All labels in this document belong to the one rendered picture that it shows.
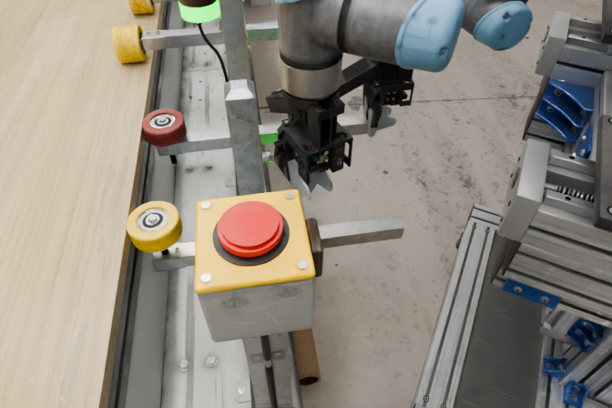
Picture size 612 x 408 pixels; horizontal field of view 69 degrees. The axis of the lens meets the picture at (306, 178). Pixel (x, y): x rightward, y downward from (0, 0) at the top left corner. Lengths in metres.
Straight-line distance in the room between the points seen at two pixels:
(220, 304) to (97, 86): 0.85
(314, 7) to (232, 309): 0.31
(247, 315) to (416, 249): 1.56
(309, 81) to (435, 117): 1.98
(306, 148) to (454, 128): 1.88
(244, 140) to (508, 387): 1.08
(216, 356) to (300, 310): 0.62
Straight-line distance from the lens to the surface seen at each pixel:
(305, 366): 1.47
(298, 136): 0.59
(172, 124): 0.90
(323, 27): 0.48
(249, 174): 0.58
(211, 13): 0.73
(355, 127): 0.95
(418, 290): 1.73
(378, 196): 1.98
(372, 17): 0.46
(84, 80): 1.11
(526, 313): 1.54
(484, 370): 1.41
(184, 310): 0.97
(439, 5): 0.46
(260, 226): 0.27
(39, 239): 0.79
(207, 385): 0.89
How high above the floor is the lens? 1.44
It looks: 45 degrees down
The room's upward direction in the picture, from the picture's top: straight up
